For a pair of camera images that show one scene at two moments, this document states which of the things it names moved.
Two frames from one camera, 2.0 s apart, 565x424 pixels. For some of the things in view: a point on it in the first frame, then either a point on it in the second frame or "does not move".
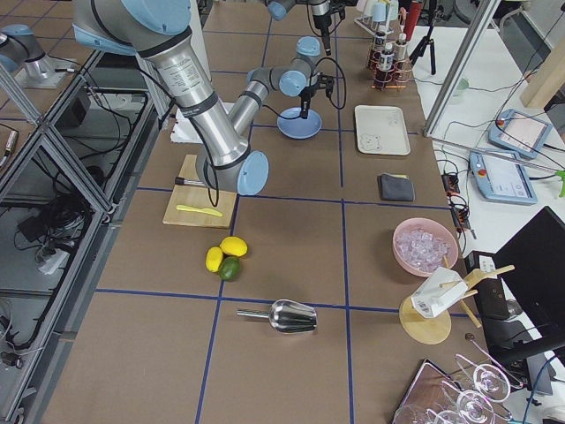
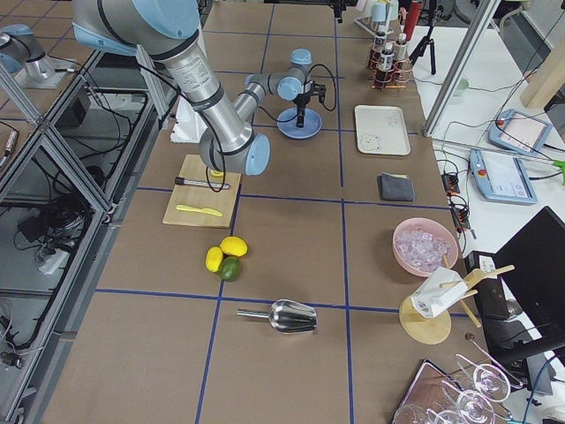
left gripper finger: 327,45 -> 338,4
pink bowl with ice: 421,244 does not move
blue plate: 298,128 does not move
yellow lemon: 233,246 does not move
